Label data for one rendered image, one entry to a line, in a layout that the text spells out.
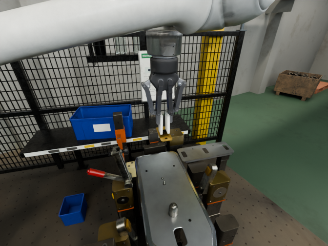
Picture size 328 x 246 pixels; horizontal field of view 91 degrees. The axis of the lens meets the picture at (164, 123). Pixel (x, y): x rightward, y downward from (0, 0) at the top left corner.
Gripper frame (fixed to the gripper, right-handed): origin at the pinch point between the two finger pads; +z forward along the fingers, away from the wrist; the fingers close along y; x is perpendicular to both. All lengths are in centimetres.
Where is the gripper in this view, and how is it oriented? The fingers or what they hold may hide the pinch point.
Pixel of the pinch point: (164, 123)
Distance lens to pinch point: 52.6
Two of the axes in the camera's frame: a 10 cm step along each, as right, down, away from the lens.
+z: 0.0, 8.7, 5.0
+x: -2.5, -4.9, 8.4
